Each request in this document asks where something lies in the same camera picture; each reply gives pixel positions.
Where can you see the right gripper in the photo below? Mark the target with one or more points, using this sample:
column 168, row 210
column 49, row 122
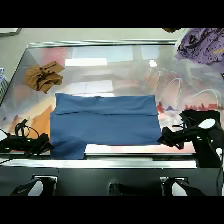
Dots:
column 169, row 137

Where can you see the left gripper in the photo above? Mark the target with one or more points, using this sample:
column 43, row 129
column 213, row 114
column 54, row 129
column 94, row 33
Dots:
column 40, row 144

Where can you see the blue T-shirt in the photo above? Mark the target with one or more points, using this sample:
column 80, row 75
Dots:
column 106, row 123

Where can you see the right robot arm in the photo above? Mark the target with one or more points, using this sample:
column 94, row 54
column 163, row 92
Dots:
column 205, row 140

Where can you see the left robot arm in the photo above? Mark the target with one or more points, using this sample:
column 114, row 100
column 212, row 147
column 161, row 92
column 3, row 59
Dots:
column 13, row 142

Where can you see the brown garment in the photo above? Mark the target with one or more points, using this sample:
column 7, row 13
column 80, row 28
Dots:
column 43, row 77

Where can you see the purple garment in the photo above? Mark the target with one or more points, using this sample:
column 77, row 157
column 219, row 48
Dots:
column 203, row 45

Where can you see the silver frame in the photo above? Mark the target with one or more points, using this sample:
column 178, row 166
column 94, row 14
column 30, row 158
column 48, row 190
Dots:
column 100, row 164

